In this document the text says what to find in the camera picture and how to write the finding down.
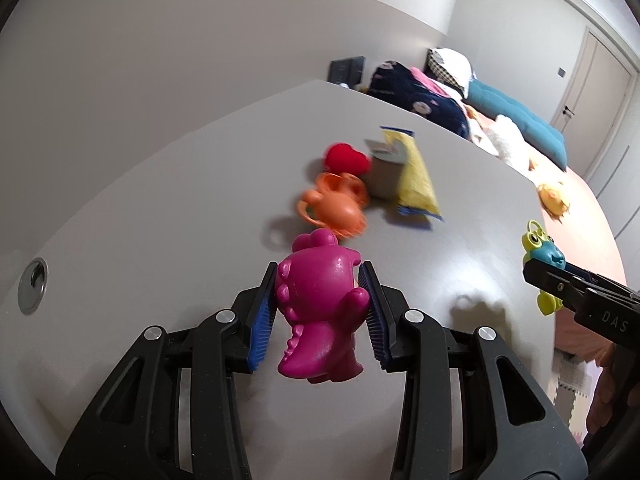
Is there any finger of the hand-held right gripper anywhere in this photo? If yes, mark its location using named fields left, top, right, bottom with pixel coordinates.
left=565, top=265, right=640, bottom=297
left=522, top=257, right=640, bottom=346

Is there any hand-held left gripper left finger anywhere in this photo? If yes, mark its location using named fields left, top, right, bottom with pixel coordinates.
left=55, top=261, right=279, bottom=480

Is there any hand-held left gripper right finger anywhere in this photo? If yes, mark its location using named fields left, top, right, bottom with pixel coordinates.
left=357, top=260, right=586, bottom=480

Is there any green and blue frog toy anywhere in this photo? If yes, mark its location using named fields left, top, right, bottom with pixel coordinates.
left=521, top=219, right=567, bottom=317

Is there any pink dinosaur toy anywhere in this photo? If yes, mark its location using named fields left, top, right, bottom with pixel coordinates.
left=276, top=228, right=372, bottom=385

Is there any person's right hand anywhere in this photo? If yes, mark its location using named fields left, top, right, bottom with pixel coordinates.
left=587, top=347, right=620, bottom=438

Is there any foam floor mat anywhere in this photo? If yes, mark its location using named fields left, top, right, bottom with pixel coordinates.
left=552, top=352, right=596, bottom=441

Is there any bed with pink sheet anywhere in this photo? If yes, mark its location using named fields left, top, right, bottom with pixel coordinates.
left=465, top=100, right=628, bottom=361

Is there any yellow plush toy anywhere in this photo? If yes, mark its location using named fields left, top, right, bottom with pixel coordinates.
left=536, top=181, right=572, bottom=218

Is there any orange plastic toy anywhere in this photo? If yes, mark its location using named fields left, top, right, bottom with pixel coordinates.
left=297, top=171, right=371, bottom=238

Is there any grey carton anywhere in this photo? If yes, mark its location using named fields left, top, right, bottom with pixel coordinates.
left=364, top=139, right=408, bottom=200

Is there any yellow packet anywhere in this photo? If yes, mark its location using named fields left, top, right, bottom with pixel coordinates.
left=379, top=126, right=445, bottom=223

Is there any white plush blanket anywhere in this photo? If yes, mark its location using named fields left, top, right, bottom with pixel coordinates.
left=485, top=115, right=533, bottom=168

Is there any red heart toy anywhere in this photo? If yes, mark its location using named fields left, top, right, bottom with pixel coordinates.
left=324, top=143, right=372, bottom=176

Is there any teal cushion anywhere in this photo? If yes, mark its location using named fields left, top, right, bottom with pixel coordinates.
left=467, top=78, right=568, bottom=170

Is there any beige door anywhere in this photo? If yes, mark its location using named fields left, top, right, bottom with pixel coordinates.
left=550, top=30, right=633, bottom=173

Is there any navy printed blanket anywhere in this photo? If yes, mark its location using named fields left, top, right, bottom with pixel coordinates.
left=369, top=60, right=473, bottom=141

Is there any silver desk grommet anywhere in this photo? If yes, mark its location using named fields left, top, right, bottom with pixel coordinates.
left=19, top=257, right=50, bottom=316

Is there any checkered pillow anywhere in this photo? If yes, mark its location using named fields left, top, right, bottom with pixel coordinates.
left=426, top=47, right=473, bottom=98

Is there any pink cloth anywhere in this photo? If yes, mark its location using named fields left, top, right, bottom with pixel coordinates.
left=410, top=66, right=446, bottom=96

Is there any black wall socket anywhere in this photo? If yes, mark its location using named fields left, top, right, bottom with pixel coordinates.
left=329, top=56, right=366, bottom=86

